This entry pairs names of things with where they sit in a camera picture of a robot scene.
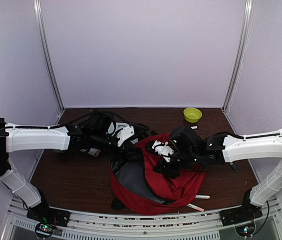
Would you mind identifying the left aluminium frame post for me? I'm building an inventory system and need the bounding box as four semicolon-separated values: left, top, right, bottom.
33;0;65;112

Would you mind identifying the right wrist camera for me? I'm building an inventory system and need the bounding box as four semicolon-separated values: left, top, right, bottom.
145;140;174;163

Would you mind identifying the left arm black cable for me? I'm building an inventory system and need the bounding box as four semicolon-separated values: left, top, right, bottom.
0;111;136;148

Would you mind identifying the grey book with black logo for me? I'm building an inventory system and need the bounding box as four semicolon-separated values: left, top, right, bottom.
106;122;132;136

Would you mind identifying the yellow-green plastic bowl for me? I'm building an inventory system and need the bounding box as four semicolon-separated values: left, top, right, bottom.
183;107;203;123

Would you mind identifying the white floral book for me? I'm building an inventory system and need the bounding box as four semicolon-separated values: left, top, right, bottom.
80;148;101;157

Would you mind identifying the pink-capped white marker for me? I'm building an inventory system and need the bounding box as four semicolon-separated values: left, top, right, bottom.
187;203;205;212

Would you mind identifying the yellow-capped white marker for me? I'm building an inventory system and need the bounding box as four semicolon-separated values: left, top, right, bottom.
195;194;211;200

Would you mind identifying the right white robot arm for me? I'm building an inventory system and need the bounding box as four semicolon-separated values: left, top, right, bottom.
147;126;282;221

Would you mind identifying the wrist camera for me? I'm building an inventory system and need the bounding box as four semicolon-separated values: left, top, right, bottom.
115;126;134;147
145;140;174;163

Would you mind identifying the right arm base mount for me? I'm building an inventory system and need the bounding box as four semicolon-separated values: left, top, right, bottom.
219;189;270;239

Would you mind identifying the teal-capped white marker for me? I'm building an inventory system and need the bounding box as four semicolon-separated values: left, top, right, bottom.
229;162;237;171

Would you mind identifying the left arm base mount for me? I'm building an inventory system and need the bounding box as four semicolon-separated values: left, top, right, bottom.
23;190;70;240

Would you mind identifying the right aluminium frame post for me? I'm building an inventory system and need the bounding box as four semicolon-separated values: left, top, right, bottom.
223;0;254;113

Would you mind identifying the aluminium frame post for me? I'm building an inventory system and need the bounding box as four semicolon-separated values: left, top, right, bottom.
33;0;65;112
223;0;254;113

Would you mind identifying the red backpack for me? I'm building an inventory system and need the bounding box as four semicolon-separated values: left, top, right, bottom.
110;133;206;215

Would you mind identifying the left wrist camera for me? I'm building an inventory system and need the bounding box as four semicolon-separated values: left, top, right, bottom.
115;126;134;147

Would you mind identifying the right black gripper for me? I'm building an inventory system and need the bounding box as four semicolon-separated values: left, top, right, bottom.
152;146;199;180

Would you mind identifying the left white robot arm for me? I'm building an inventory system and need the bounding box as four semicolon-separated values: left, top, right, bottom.
0;111;147;222

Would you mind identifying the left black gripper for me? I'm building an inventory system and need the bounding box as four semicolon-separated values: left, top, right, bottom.
91;130;139;162

